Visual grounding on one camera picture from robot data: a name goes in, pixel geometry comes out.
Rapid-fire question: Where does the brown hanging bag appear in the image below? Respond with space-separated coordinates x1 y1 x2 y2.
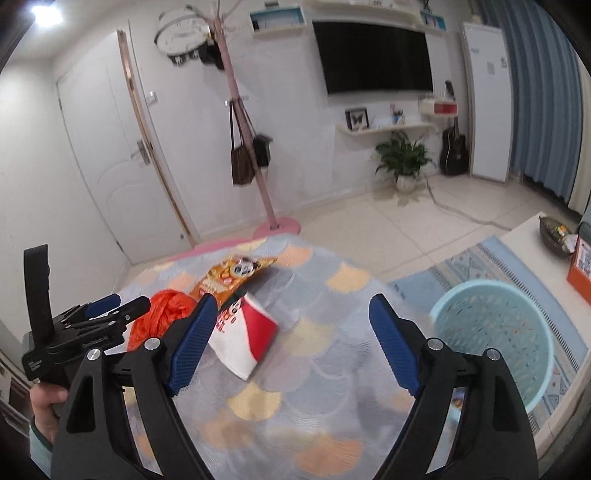
230 102 257 186

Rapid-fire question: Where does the person's left hand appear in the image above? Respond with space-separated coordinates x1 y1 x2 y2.
30 382 70 444

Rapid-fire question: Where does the dark bowl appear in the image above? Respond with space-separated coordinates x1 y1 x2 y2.
538 215 579 258

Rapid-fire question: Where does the light blue plastic basket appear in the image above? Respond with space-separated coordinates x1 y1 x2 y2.
429 279 554 413

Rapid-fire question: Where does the black hanging bag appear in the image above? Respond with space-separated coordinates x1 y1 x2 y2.
252 133 271 168

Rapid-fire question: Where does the black hat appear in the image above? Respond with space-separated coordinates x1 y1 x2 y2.
199 39 225 71

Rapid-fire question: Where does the panda wall clock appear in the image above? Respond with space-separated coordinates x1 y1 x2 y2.
154 6 211 60

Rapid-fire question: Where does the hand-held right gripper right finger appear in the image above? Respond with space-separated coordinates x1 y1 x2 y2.
368 293 539 480

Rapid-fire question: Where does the floor power cable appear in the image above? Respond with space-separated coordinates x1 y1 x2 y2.
424 177 514 232

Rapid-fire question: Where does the white standing air conditioner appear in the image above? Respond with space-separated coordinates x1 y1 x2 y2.
461 21 514 182

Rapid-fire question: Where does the orange cardboard box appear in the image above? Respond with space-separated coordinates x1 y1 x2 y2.
566 232 591 295

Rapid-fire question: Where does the pink coat rack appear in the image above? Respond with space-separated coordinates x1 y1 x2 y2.
207 0 302 239

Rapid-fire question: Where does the red and white wall box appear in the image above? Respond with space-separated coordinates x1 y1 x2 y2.
417 92 461 117

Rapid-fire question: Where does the white coffee table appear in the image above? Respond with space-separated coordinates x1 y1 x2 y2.
500 211 591 305

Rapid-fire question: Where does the ceiling light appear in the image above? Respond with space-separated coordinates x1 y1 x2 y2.
29 0 66 27

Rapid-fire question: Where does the white curved wall shelf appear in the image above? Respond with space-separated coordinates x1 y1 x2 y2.
302 0 424 22

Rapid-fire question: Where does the white low wall shelf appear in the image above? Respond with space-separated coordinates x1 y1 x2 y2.
335 120 437 136

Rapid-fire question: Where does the white door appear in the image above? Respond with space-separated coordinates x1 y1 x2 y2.
54 28 200 266

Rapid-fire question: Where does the white sheer curtain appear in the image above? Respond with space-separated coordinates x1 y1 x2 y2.
567 134 591 216

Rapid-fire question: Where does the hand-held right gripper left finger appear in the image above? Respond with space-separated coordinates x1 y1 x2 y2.
51 292 219 480

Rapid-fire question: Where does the framed butterfly picture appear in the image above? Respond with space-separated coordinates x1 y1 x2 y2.
344 106 370 131

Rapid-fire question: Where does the orange mesh bag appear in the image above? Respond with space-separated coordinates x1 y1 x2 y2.
127 289 200 354

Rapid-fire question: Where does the patterned blue rug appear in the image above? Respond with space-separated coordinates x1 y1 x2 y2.
387 234 583 437

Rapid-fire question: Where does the red and white paper box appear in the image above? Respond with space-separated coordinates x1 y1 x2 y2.
208 292 279 381

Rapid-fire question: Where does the wall-mounted television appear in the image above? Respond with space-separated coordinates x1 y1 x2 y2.
312 20 435 97

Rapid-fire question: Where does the orange snack packet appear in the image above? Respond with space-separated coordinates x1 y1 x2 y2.
188 256 278 309

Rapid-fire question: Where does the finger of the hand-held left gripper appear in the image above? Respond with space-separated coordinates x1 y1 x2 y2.
90 296 152 328
69 294 123 320

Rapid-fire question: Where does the potted green plant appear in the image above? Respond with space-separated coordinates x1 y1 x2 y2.
374 131 433 194

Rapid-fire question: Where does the blue-lined box shelf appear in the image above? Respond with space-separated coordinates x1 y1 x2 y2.
249 4 308 35

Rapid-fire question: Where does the blue curtain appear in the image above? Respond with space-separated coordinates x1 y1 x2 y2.
478 0 591 206

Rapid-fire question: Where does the black acoustic guitar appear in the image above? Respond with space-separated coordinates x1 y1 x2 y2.
439 80 471 176

